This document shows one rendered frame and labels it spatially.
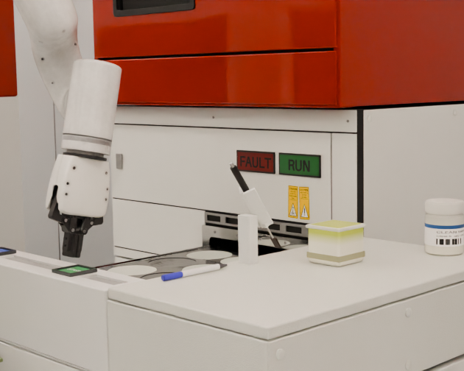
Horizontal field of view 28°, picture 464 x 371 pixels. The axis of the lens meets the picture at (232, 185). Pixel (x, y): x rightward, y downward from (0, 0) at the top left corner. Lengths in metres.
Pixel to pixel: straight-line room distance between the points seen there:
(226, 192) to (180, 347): 0.84
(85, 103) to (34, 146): 3.99
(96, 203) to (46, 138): 3.85
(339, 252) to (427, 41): 0.66
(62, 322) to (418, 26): 0.99
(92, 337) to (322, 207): 0.64
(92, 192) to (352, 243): 0.45
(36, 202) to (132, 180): 3.22
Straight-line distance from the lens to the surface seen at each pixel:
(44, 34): 1.57
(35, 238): 5.64
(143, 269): 1.91
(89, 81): 1.57
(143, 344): 1.41
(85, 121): 1.56
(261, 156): 2.04
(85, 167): 1.57
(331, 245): 1.58
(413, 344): 1.48
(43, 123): 5.45
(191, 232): 2.24
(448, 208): 1.68
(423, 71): 2.06
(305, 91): 1.88
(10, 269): 1.69
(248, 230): 1.59
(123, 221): 2.44
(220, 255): 2.04
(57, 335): 1.60
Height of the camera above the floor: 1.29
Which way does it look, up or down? 7 degrees down
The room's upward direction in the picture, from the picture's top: 1 degrees counter-clockwise
